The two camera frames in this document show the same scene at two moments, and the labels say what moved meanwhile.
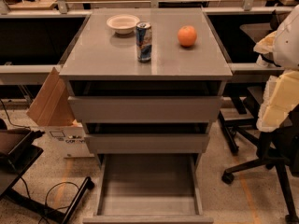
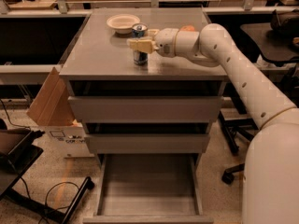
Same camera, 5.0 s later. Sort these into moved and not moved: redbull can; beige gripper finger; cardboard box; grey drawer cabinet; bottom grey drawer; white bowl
Moved: beige gripper finger; redbull can
Not moved: cardboard box; white bowl; bottom grey drawer; grey drawer cabinet
